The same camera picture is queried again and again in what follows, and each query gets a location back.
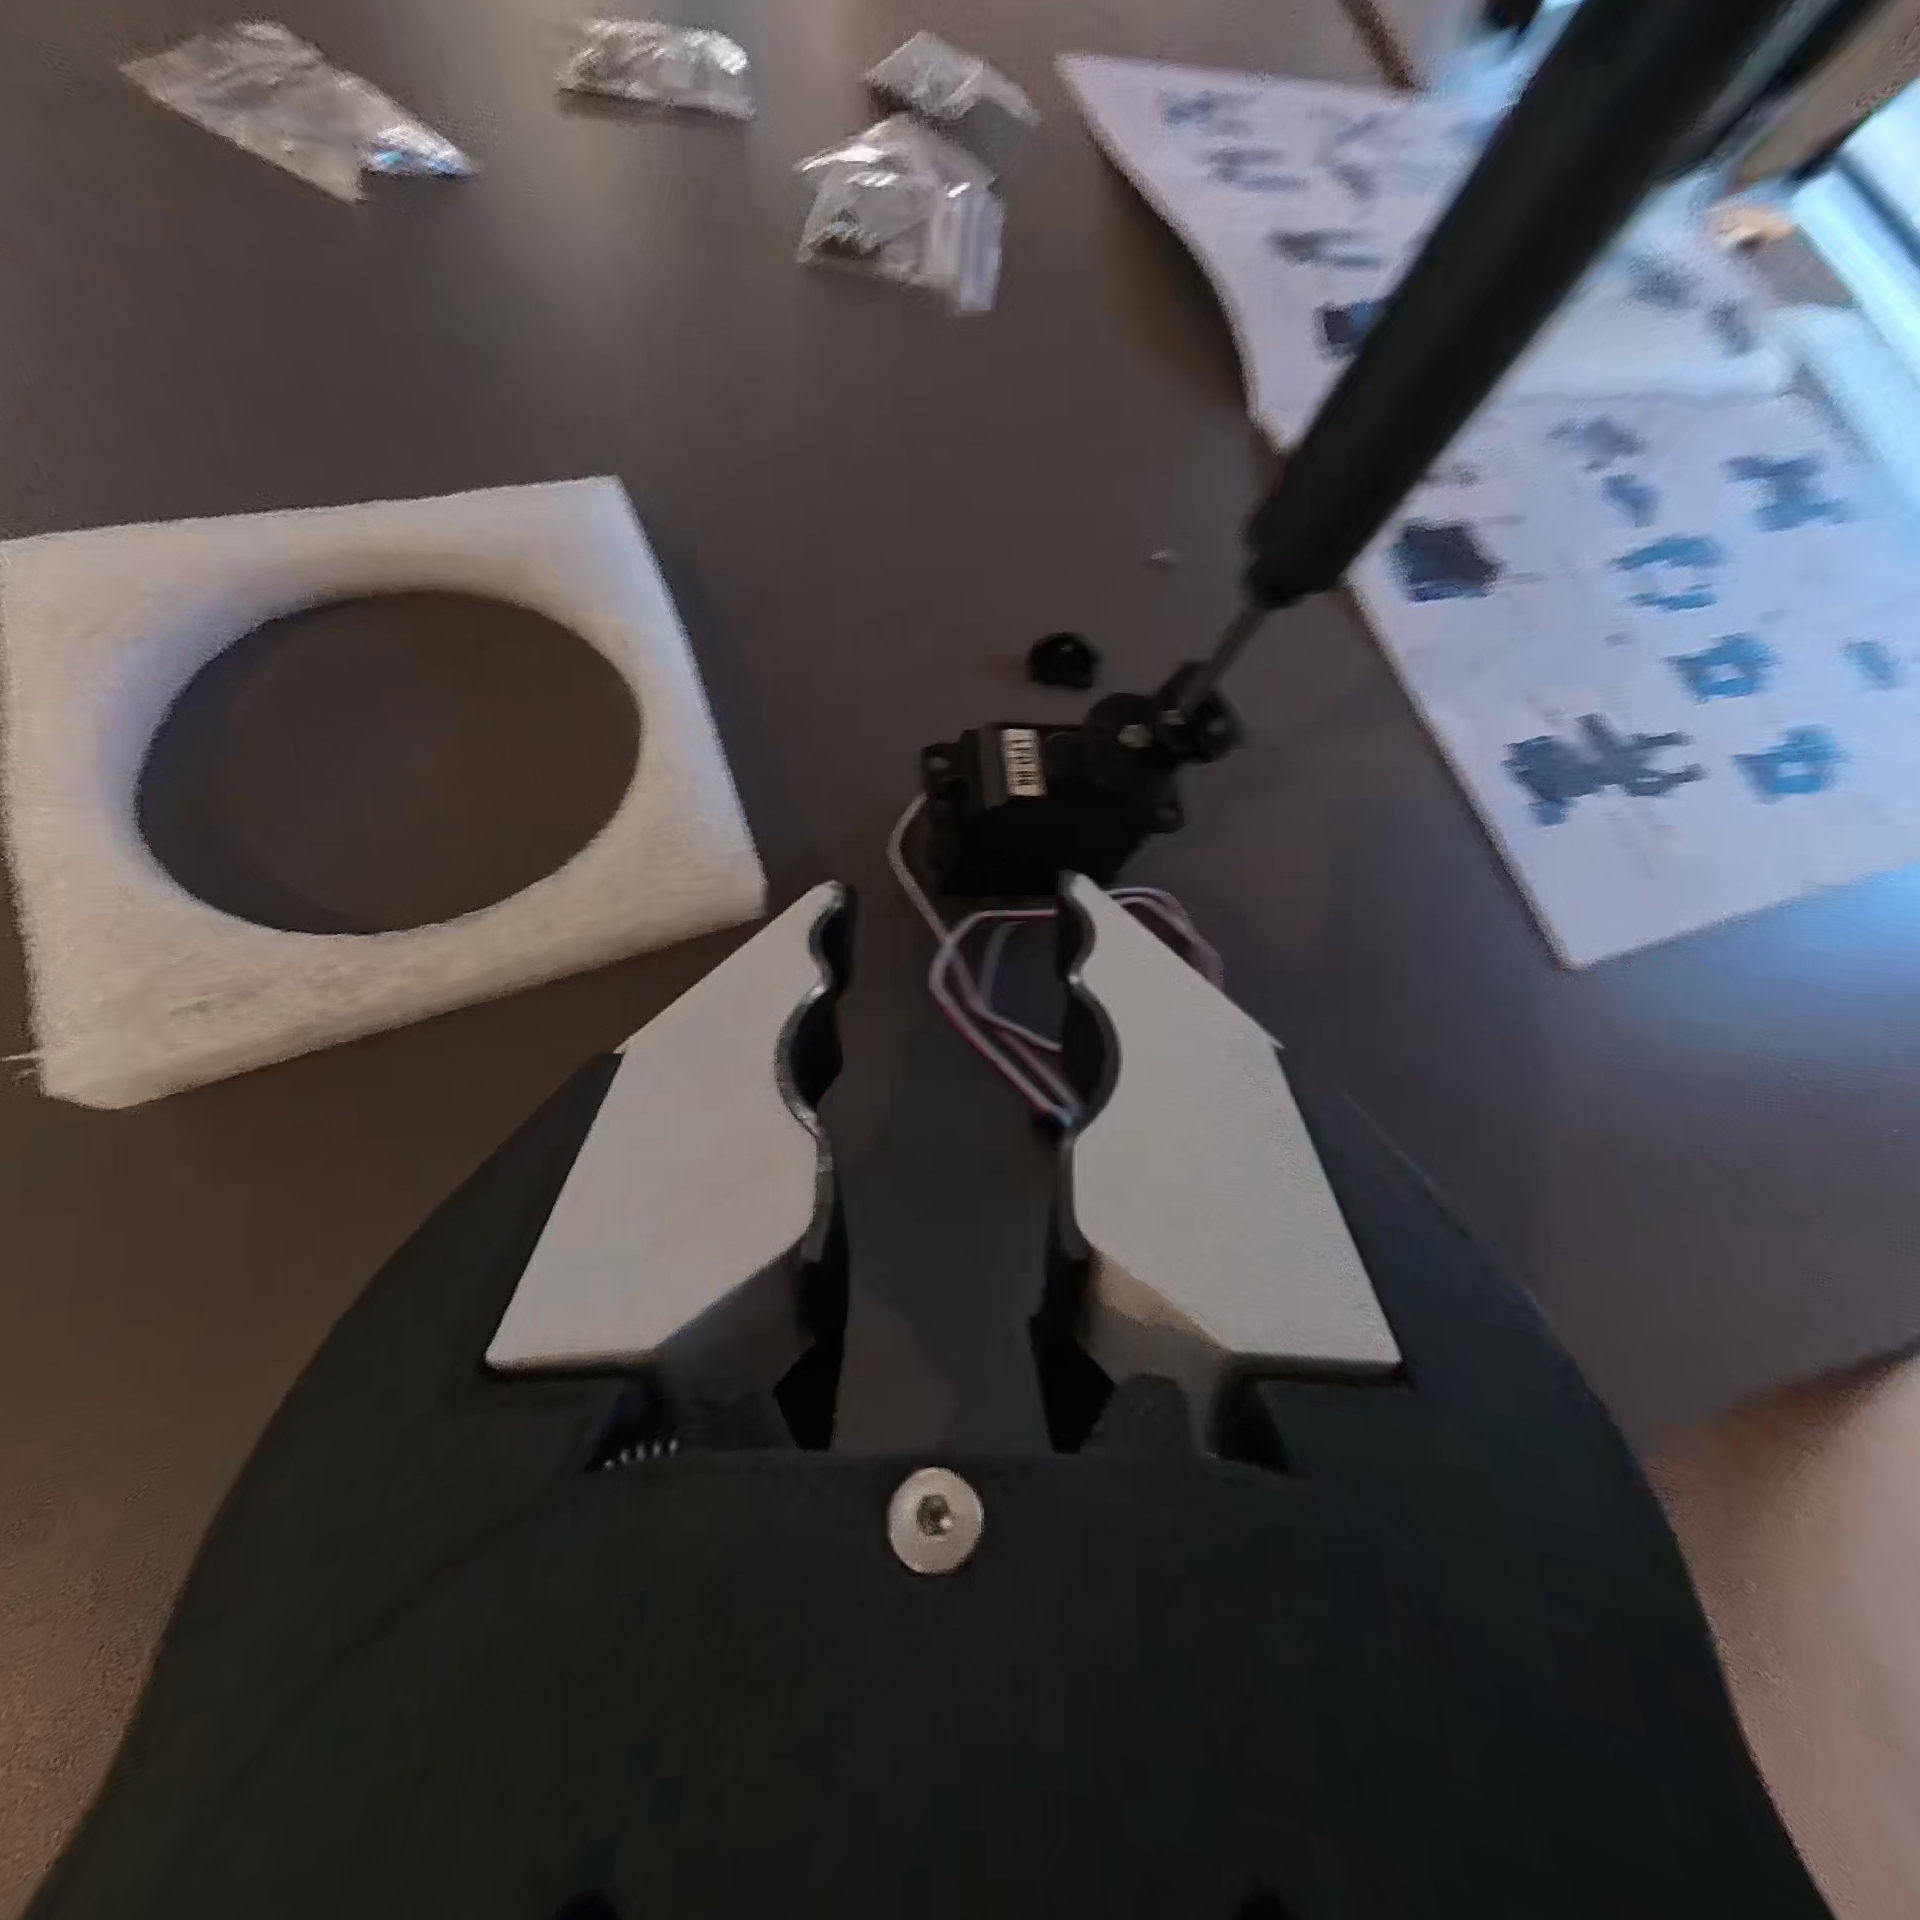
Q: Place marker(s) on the clear plastic screw bag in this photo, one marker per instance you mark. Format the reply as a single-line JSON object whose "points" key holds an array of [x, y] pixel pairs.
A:
{"points": [[299, 113], [660, 67], [944, 83], [891, 211]]}

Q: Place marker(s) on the black screwdriver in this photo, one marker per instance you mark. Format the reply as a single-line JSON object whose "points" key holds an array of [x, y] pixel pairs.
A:
{"points": [[1424, 388]]}

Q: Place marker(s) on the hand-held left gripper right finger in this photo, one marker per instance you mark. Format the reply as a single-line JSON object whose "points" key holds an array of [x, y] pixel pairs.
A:
{"points": [[1215, 1201]]}

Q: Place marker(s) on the illustrated instruction booklet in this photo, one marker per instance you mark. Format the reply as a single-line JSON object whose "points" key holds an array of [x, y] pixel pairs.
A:
{"points": [[1621, 884]]}

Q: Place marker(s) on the white foam square frame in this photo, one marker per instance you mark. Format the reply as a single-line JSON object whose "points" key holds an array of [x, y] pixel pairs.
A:
{"points": [[697, 868]]}

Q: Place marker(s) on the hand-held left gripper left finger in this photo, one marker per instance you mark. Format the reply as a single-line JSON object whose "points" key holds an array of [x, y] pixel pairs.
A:
{"points": [[675, 1201]]}

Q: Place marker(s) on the small black plastic part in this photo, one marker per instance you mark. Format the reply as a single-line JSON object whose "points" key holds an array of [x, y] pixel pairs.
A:
{"points": [[1061, 660]]}

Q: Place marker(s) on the dark grey desk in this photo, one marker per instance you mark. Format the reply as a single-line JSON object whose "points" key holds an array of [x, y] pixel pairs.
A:
{"points": [[451, 374]]}

